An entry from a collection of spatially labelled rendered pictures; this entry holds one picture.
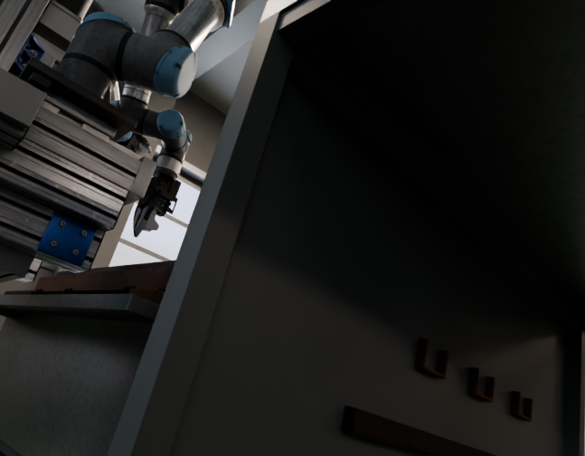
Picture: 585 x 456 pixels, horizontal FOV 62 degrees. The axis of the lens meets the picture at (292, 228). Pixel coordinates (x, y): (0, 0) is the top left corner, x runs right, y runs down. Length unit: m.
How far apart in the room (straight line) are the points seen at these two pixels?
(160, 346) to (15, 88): 0.58
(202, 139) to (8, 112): 3.98
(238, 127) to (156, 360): 0.27
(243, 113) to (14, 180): 0.56
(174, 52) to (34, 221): 0.46
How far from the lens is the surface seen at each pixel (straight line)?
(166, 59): 1.15
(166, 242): 4.43
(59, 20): 1.50
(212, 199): 0.54
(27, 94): 0.96
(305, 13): 0.64
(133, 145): 2.09
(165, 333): 0.50
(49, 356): 1.63
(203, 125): 4.91
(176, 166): 1.50
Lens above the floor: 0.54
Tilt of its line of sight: 21 degrees up
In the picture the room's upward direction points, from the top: 15 degrees clockwise
